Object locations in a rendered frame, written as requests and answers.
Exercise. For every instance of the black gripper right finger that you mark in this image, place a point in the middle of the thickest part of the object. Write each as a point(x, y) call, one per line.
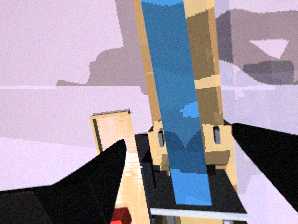
point(275, 153)

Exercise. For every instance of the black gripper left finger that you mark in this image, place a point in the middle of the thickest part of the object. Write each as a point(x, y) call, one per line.
point(86, 196)

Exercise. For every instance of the red block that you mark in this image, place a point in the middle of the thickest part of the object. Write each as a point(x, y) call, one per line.
point(121, 215)

